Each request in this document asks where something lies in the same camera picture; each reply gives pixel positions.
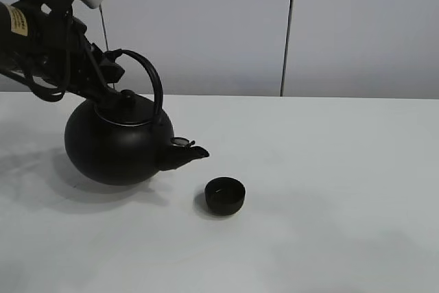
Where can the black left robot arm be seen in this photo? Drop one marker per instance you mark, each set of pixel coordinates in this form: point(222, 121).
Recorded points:
point(21, 24)

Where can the black round teapot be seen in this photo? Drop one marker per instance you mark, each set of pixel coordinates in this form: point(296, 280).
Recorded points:
point(129, 142)

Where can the small black teacup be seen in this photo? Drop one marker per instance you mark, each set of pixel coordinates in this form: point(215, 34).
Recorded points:
point(224, 196)

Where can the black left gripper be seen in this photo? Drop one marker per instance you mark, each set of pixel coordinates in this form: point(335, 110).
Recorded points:
point(65, 61)

